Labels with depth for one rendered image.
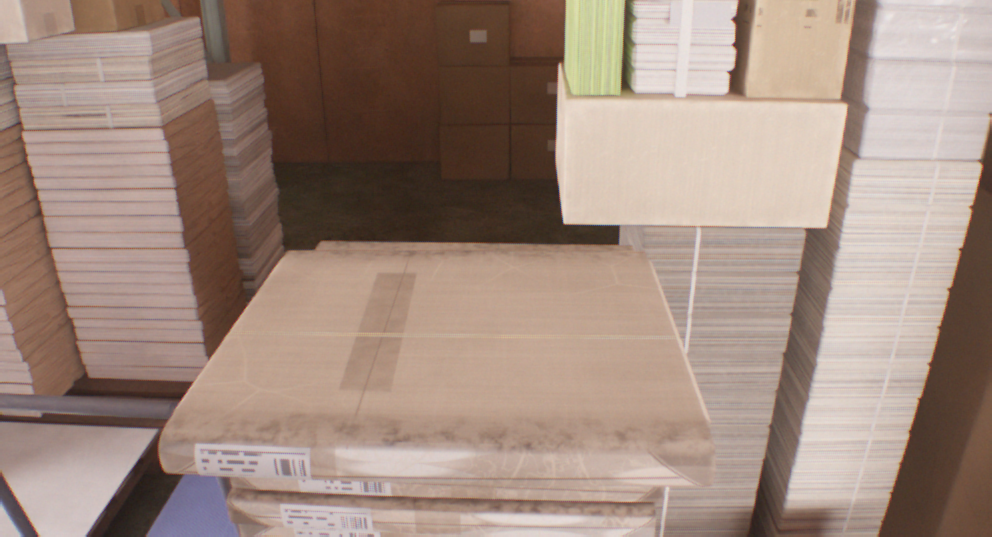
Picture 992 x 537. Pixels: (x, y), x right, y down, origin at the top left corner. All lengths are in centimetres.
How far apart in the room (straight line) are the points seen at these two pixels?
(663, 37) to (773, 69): 18
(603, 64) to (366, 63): 396
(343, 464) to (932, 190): 103
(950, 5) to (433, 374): 94
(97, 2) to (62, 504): 139
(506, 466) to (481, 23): 402
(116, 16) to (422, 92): 298
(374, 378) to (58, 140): 191
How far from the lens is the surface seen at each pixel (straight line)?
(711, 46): 119
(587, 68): 115
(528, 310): 81
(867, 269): 135
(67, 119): 248
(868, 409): 151
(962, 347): 167
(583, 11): 114
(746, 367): 136
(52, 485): 241
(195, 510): 202
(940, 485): 177
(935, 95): 130
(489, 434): 62
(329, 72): 511
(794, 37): 121
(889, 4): 125
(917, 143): 131
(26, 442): 263
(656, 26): 116
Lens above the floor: 148
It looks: 24 degrees down
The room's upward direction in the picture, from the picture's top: 1 degrees counter-clockwise
